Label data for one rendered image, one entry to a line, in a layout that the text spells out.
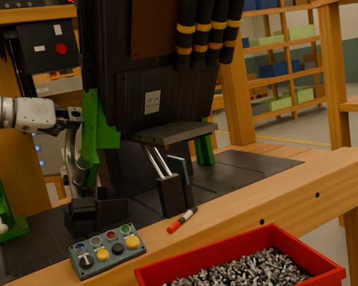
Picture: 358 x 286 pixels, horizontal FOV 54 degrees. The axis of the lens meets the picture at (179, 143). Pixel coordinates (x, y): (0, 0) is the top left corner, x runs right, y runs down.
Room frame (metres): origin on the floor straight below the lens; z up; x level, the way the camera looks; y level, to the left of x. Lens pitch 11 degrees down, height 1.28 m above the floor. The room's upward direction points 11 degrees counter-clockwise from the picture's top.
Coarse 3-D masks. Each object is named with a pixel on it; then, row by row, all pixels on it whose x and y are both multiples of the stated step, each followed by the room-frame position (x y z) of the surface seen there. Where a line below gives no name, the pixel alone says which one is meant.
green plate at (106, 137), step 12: (84, 96) 1.01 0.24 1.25; (96, 96) 0.93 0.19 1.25; (84, 108) 1.01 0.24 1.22; (96, 108) 0.93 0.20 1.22; (84, 120) 1.00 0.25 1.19; (96, 120) 0.93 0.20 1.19; (84, 132) 0.99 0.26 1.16; (96, 132) 0.92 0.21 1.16; (108, 132) 0.95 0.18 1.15; (84, 144) 0.99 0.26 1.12; (96, 144) 0.92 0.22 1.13; (108, 144) 0.95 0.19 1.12; (84, 156) 0.98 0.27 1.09
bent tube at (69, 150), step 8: (72, 112) 1.02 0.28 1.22; (80, 112) 1.02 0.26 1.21; (72, 120) 0.98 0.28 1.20; (80, 120) 0.99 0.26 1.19; (72, 136) 1.04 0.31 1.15; (64, 144) 1.05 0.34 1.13; (72, 144) 1.05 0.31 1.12; (64, 152) 1.05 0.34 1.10; (72, 152) 1.04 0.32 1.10; (72, 160) 1.03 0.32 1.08; (72, 168) 1.01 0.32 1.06; (72, 176) 0.98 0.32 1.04; (72, 184) 0.96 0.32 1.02; (72, 192) 0.94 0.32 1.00; (80, 192) 0.94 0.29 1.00
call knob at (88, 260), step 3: (87, 255) 0.68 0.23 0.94; (81, 258) 0.67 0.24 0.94; (84, 258) 0.67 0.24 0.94; (87, 258) 0.67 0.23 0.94; (90, 258) 0.68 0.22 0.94; (81, 261) 0.67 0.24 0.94; (84, 261) 0.67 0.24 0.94; (87, 261) 0.67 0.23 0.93; (90, 261) 0.67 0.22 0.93; (81, 264) 0.67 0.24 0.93; (84, 264) 0.66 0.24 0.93; (87, 264) 0.66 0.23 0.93; (90, 264) 0.67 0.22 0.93; (84, 267) 0.66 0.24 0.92; (87, 267) 0.67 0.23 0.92
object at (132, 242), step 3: (129, 237) 0.73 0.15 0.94; (132, 237) 0.73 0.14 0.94; (135, 237) 0.73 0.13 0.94; (129, 240) 0.72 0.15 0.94; (132, 240) 0.72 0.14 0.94; (135, 240) 0.72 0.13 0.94; (138, 240) 0.72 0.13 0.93; (126, 243) 0.72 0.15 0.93; (129, 243) 0.71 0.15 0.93; (132, 243) 0.71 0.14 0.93; (135, 243) 0.72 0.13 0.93; (138, 243) 0.72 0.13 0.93; (129, 246) 0.71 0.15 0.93; (132, 246) 0.71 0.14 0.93; (135, 246) 0.71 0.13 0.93
